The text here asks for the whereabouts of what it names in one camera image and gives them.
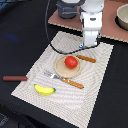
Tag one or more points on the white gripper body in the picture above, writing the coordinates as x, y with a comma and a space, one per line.
91, 26

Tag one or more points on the red toy tomato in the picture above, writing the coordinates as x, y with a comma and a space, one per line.
71, 62

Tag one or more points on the yellow toy banana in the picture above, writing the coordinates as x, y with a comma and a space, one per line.
43, 90

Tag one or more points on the brown toy sausage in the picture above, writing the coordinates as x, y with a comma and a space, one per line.
15, 78

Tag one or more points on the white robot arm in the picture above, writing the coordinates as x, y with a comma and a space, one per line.
88, 6

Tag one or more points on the beige bowl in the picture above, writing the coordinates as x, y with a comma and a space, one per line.
122, 14

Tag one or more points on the grey toy pot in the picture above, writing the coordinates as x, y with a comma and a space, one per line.
66, 11

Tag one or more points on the tan round plate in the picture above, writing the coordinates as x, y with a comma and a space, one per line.
62, 70

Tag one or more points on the beige woven placemat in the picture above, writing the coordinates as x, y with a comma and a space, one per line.
67, 102

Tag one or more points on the knife with orange handle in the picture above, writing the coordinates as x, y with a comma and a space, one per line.
86, 58

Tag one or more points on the fork with orange handle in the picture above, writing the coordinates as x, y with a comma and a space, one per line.
66, 80

